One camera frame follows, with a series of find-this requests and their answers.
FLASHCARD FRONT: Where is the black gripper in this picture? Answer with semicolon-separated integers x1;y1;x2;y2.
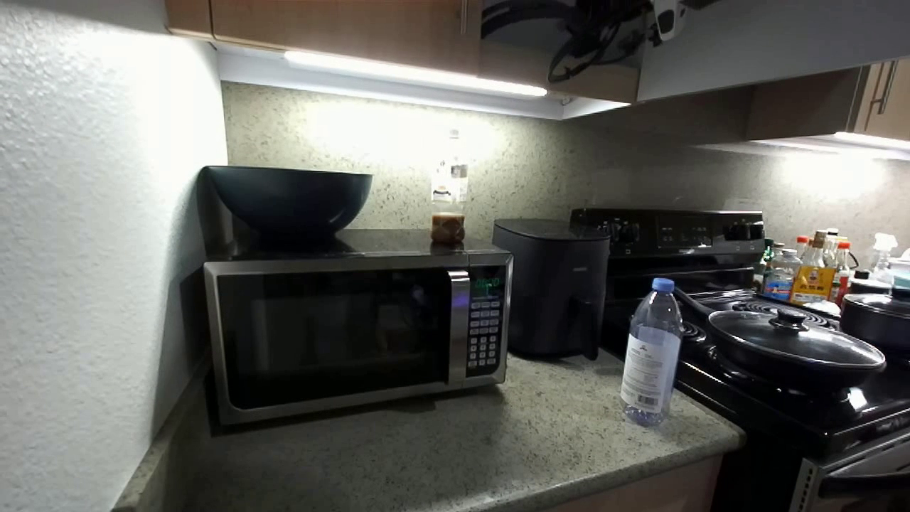
546;0;659;86

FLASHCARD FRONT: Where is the under-cabinet light strip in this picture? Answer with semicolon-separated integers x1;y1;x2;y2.
281;45;551;102

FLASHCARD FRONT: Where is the wooden cabinet beside hood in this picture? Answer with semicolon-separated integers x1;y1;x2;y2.
744;55;910;144

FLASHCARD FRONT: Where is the black and steel microwave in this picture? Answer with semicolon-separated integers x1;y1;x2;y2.
201;224;514;429

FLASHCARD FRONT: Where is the wooden base cabinet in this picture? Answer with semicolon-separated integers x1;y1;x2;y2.
538;452;731;512

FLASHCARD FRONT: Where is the clear bottle with brown sauce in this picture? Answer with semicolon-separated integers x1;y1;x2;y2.
428;153;471;253

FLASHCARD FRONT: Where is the dark range hood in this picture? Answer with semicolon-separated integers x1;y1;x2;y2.
630;0;910;107

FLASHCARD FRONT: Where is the black air fryer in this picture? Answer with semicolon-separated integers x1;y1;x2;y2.
492;216;615;362

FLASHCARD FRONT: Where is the black electric stove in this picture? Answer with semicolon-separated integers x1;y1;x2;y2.
568;206;910;512

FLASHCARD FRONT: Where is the green cap condiment bottle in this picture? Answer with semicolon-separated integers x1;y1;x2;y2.
757;237;805;308

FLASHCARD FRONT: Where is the clear plastic water bottle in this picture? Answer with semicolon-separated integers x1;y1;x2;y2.
618;277;686;429

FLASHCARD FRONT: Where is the dark blue bowl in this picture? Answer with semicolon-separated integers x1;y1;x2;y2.
200;163;376;253

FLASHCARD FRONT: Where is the yellow label condiment bottle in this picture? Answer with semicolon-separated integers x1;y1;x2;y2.
790;227;839;308

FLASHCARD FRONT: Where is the red cap condiment bottle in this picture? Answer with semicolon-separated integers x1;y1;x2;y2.
828;237;862;308

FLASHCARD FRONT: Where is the frying pan with glass lid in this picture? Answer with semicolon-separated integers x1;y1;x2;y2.
670;287;891;392

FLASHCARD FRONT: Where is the black pot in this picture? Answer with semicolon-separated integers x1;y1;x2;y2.
839;287;910;362

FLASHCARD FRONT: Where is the wooden wall cabinet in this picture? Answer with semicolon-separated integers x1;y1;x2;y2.
164;0;649;106

